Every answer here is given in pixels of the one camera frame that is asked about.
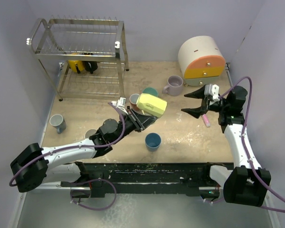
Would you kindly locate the pink tube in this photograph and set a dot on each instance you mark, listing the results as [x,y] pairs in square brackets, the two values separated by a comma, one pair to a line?
[206,120]

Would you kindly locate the yellow mug black handle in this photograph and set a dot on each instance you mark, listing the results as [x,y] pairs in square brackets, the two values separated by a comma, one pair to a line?
[76,66]

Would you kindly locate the lime green mug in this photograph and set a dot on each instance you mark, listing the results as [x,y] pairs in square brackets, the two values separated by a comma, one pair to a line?
[151,104]

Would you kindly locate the metal dish rack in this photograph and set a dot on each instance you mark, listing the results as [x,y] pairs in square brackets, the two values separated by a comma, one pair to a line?
[55,41]

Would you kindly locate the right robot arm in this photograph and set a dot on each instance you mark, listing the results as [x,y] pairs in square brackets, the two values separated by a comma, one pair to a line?
[242,185]

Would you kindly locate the salmon pink mug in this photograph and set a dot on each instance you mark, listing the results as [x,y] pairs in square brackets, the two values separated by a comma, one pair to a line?
[133,100]

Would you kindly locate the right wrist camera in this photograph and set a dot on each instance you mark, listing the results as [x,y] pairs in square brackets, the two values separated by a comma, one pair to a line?
[212,91]

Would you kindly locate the small grey cup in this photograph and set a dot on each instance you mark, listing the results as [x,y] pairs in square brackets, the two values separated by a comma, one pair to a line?
[58,122]

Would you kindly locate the aluminium frame rail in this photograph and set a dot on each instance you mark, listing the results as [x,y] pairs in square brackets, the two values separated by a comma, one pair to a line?
[45,186]

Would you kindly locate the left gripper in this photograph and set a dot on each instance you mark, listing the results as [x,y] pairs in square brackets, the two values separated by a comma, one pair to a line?
[134,118]

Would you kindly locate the black mug white interior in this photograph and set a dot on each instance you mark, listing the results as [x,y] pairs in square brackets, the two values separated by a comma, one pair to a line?
[90,66]

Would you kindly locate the round drawer box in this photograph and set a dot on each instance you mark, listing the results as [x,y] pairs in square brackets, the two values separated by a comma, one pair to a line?
[200,60]

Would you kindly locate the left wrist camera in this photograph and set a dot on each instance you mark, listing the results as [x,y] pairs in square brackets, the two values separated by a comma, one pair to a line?
[120,104]

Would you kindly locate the grey speckled mug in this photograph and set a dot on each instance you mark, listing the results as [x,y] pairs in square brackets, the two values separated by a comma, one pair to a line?
[89,133]

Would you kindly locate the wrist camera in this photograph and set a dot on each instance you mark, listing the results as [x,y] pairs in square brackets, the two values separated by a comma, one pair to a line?
[120,104]
[212,91]

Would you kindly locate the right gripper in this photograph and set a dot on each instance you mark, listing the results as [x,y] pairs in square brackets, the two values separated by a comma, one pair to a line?
[199,94]

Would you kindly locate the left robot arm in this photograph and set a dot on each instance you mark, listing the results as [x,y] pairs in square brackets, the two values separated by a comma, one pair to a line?
[31,166]

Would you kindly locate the teal cup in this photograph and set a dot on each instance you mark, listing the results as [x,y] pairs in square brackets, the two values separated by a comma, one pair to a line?
[151,91]

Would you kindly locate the blue cup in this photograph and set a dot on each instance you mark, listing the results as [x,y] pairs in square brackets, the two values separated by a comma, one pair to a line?
[152,142]

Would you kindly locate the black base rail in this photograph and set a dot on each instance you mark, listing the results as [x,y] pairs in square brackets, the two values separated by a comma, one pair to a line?
[98,179]

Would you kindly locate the lilac mug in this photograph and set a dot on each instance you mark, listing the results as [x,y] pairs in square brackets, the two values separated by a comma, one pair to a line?
[174,86]

